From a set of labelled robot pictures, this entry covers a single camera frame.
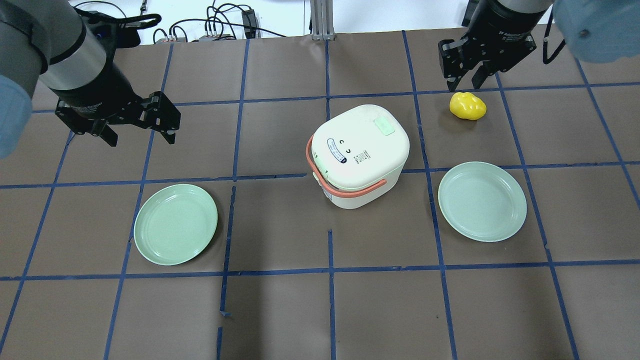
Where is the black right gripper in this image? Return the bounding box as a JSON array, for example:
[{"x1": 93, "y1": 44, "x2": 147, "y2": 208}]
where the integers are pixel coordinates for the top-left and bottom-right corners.
[{"x1": 438, "y1": 10, "x2": 538, "y2": 92}]

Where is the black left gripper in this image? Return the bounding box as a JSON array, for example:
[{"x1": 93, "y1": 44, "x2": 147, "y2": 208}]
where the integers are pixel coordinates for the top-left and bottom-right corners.
[{"x1": 54, "y1": 75, "x2": 181, "y2": 147}]

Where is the white rice cooker orange handle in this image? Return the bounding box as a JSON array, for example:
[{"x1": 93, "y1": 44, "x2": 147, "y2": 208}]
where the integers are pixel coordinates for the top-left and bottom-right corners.
[{"x1": 305, "y1": 104, "x2": 410, "y2": 210}]

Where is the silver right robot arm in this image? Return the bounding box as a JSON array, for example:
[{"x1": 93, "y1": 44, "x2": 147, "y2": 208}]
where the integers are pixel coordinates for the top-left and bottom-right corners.
[{"x1": 438, "y1": 0, "x2": 640, "y2": 92}]

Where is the green plate near left arm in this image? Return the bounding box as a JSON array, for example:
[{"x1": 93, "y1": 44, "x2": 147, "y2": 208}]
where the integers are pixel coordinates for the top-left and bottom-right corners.
[{"x1": 133, "y1": 183, "x2": 218, "y2": 266}]

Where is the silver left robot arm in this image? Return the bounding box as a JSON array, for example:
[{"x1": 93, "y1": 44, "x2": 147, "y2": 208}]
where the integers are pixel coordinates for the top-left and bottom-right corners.
[{"x1": 0, "y1": 0, "x2": 181, "y2": 158}]

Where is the green plate near right arm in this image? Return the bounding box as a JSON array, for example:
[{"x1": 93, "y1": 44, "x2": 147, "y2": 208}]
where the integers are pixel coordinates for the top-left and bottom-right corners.
[{"x1": 438, "y1": 161, "x2": 528, "y2": 243}]

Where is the yellow toy bell pepper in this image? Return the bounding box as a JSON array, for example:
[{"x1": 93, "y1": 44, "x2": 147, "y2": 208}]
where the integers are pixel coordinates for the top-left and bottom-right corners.
[{"x1": 449, "y1": 92, "x2": 487, "y2": 121}]

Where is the black power adapter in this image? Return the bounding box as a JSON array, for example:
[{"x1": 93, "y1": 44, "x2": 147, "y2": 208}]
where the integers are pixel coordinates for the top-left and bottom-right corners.
[{"x1": 241, "y1": 9, "x2": 258, "y2": 39}]

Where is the aluminium frame post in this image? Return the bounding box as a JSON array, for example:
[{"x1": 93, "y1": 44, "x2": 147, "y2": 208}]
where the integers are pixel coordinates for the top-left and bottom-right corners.
[{"x1": 310, "y1": 0, "x2": 336, "y2": 41}]

